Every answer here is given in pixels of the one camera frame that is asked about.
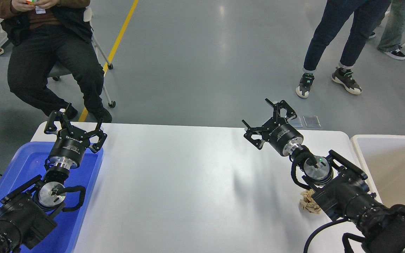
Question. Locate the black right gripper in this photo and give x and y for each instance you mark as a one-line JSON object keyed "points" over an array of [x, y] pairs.
{"points": [[281, 135]]}

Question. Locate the right floor outlet plate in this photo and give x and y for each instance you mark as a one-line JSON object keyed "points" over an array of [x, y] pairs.
{"points": [[312, 121]]}

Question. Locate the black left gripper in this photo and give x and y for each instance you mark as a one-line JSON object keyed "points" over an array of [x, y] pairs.
{"points": [[69, 145]]}

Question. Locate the floor outlet plate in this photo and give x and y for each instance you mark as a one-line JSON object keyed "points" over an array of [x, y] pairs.
{"points": [[296, 122], [312, 121]]}

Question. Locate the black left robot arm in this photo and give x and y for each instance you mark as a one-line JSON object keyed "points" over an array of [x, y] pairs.
{"points": [[27, 213]]}

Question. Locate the blue plastic bin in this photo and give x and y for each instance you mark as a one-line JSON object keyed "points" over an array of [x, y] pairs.
{"points": [[27, 163]]}

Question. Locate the left floor outlet plate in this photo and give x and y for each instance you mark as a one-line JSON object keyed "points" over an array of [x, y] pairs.
{"points": [[296, 122]]}

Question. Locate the seated person in black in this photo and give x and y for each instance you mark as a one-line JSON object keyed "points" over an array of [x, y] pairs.
{"points": [[43, 33]]}

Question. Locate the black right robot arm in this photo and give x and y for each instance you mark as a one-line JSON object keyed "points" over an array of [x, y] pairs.
{"points": [[339, 186]]}

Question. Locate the brown paper ball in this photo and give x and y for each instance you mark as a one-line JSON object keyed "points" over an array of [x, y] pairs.
{"points": [[308, 203]]}

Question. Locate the white plastic bin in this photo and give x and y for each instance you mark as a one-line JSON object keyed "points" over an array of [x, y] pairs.
{"points": [[382, 157]]}

